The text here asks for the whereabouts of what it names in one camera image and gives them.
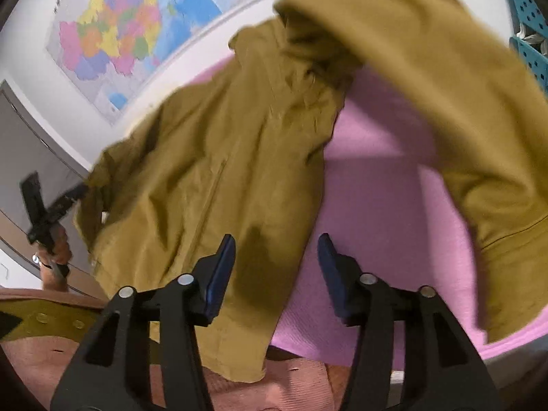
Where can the teal perforated rack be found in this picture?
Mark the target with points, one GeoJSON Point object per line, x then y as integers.
{"type": "Point", "coordinates": [528, 13]}

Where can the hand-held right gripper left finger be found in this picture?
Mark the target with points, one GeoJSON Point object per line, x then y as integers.
{"type": "Point", "coordinates": [220, 274]}

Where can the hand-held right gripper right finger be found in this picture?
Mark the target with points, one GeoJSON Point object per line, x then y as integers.
{"type": "Point", "coordinates": [332, 278]}

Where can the colourful wall map poster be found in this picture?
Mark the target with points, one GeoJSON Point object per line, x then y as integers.
{"type": "Point", "coordinates": [115, 38]}

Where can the wooden ledge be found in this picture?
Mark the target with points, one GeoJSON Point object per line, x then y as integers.
{"type": "Point", "coordinates": [17, 231]}

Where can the pink blanket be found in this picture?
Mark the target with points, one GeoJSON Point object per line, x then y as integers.
{"type": "Point", "coordinates": [376, 180]}

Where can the person's left forearm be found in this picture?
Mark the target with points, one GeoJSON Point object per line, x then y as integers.
{"type": "Point", "coordinates": [53, 282]}

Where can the olive green jacket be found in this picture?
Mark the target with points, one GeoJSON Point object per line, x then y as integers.
{"type": "Point", "coordinates": [222, 171]}

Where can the grey curtain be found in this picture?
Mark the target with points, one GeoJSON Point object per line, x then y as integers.
{"type": "Point", "coordinates": [25, 137]}

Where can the person's left hand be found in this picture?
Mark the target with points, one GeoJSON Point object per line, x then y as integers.
{"type": "Point", "coordinates": [62, 244]}

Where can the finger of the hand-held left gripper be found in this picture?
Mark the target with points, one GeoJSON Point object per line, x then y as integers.
{"type": "Point", "coordinates": [70, 199]}

